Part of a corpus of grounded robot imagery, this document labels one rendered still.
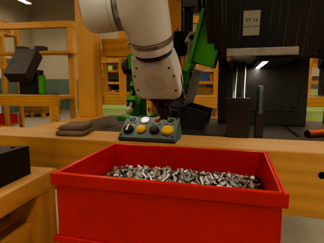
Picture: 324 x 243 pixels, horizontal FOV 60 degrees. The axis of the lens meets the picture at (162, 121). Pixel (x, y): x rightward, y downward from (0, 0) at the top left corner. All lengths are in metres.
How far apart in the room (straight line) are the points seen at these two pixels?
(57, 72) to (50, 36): 1.43
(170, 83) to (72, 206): 0.30
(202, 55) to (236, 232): 0.63
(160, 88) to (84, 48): 0.91
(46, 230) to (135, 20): 0.49
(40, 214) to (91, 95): 0.85
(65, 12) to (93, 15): 12.08
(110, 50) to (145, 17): 1.00
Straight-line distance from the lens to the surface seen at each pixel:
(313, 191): 0.71
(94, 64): 1.45
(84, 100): 1.46
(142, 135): 0.71
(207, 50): 0.91
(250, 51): 0.71
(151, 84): 0.59
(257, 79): 1.05
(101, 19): 0.52
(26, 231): 0.69
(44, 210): 0.71
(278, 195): 0.36
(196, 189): 0.36
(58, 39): 12.57
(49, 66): 12.67
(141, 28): 0.51
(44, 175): 0.67
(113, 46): 1.49
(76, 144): 0.79
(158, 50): 0.53
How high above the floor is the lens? 1.04
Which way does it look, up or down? 8 degrees down
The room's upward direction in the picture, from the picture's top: straight up
